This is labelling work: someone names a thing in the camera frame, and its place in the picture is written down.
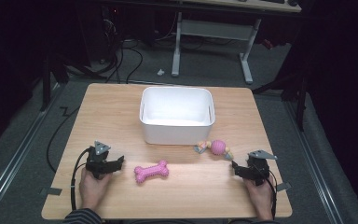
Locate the person's right hand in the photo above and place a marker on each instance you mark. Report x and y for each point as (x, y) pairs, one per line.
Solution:
(263, 197)

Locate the metal floor rail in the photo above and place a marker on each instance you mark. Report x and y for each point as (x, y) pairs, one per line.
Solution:
(315, 165)
(18, 152)

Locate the grey tape strip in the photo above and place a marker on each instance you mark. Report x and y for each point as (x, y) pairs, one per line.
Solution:
(52, 191)
(284, 186)

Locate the white paper scrap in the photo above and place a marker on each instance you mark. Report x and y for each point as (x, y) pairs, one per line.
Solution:
(160, 72)

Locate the black computer tower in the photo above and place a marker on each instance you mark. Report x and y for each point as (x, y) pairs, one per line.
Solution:
(105, 34)

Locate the person's left hand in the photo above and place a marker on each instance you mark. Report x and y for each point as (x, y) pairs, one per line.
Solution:
(91, 191)

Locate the white plastic bin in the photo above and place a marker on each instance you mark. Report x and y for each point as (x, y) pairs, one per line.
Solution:
(177, 133)

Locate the black keyboard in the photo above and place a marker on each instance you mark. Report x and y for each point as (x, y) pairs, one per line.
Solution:
(272, 1)

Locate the red object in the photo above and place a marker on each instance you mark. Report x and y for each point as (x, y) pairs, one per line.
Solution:
(267, 44)

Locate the pink bone toy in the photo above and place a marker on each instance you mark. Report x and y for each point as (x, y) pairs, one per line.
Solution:
(151, 171)

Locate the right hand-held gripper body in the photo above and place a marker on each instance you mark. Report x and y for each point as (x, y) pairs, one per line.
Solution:
(258, 171)

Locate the white-legged wooden desk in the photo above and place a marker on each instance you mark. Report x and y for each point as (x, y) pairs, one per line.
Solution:
(213, 29)

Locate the black computer mouse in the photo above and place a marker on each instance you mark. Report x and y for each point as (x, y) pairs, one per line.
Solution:
(292, 2)

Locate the black metal stand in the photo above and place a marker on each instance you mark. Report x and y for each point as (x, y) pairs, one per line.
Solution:
(300, 105)
(46, 87)

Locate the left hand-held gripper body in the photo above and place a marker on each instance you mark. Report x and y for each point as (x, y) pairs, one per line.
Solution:
(98, 165)

